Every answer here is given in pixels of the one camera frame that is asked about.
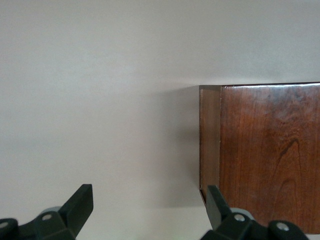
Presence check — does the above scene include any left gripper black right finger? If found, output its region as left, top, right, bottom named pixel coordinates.
left=199, top=184, right=308, bottom=240

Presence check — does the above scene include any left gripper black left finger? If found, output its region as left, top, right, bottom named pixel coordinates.
left=0, top=183, right=94, bottom=240

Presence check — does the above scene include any dark red wooden cabinet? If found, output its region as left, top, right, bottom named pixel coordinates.
left=199, top=82, right=320, bottom=235

